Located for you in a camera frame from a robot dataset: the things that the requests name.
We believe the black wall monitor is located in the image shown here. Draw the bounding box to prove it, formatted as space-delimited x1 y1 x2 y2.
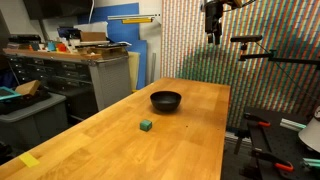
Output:
22 0 95 20

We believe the green cube block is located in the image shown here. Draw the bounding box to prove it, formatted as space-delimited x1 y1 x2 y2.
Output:
139 119 153 132

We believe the teal flat tray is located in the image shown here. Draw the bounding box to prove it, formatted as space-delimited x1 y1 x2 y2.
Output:
0 86 22 102

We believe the blue foam board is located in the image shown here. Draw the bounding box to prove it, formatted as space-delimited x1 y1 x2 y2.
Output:
77 2 148 90

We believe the black articulated camera mount arm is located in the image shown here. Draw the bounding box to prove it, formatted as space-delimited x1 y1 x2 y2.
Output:
237 42 320 70

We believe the tan cardboard block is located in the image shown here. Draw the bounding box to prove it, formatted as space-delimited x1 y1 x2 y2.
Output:
14 79 42 97

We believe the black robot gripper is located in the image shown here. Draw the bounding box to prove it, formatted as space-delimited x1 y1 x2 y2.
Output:
203 0 224 46

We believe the grey plastic storage bin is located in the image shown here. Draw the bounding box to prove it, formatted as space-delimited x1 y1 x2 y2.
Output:
0 92 69 151

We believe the yellow spirit level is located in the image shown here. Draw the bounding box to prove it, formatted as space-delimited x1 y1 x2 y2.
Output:
121 17 154 25

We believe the brown cardboard box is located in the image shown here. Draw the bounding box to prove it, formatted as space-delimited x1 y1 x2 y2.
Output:
79 31 108 43

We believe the black perforated breadboard table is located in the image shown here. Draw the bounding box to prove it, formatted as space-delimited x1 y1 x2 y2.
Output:
229 106 320 180

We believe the teal aluminium bar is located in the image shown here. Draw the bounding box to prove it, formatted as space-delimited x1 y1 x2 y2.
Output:
279 117 307 132
301 157 320 170

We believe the black bowl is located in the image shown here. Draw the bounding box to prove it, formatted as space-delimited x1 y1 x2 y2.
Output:
149 90 183 113

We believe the multicoloured checkered backdrop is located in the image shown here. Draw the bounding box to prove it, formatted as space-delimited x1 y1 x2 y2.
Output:
161 0 320 129

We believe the dark multi-drawer parts cabinet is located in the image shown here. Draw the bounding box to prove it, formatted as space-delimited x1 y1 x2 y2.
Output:
5 53 95 113

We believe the black clamp with orange handle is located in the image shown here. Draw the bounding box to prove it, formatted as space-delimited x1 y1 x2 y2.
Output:
250 147 295 173
243 112 272 128

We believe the black stereo camera on mount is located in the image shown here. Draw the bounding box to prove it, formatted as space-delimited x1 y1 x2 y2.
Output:
230 34 264 44

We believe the white wall rail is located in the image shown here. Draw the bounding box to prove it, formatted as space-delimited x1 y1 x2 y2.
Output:
107 13 161 21

